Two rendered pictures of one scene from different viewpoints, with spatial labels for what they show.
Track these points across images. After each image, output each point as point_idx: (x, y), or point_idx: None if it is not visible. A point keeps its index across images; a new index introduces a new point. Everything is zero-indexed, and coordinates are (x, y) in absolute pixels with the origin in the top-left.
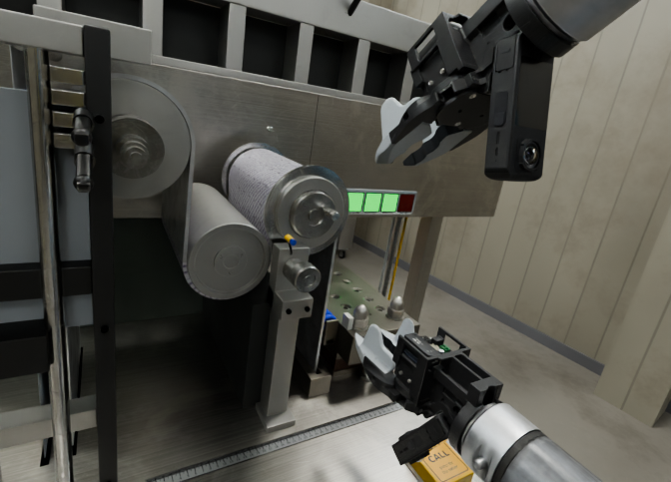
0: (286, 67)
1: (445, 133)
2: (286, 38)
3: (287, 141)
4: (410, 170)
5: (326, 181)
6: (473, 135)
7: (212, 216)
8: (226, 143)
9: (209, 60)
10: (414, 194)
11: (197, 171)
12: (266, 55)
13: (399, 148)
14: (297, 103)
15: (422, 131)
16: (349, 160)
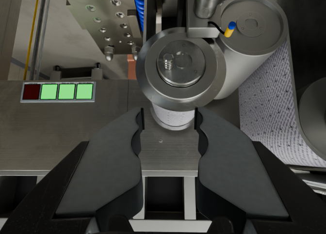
0: (146, 184)
1: (140, 187)
2: (147, 203)
3: (146, 133)
4: (29, 120)
5: (171, 96)
6: (40, 197)
7: (255, 66)
8: (190, 128)
9: (197, 178)
10: (22, 100)
11: (207, 108)
12: (160, 189)
13: (226, 134)
14: (141, 161)
15: (238, 186)
16: (91, 124)
